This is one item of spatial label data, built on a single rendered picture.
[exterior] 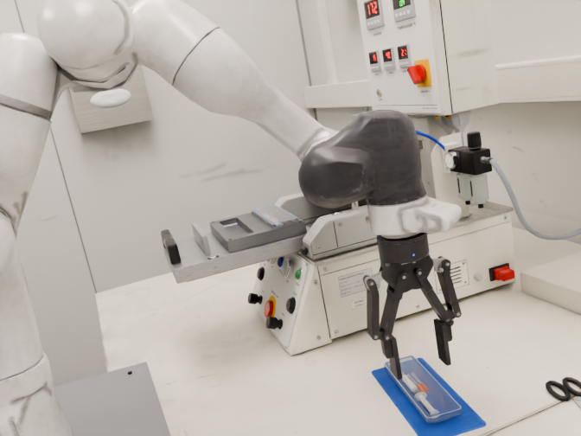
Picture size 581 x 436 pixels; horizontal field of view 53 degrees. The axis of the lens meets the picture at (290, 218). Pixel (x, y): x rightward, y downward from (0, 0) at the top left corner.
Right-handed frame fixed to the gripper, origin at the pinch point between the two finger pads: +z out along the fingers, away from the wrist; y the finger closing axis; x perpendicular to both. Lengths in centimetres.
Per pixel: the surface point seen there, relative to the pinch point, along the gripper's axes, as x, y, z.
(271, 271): -48, 15, -3
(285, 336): -29.0, 17.0, 4.8
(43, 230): -179, 93, -2
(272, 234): -31.5, 15.1, -16.2
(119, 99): -172, 48, -49
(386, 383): -6.3, 4.1, 7.6
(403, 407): 1.6, 4.4, 7.6
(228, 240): -30.7, 24.0, -17.1
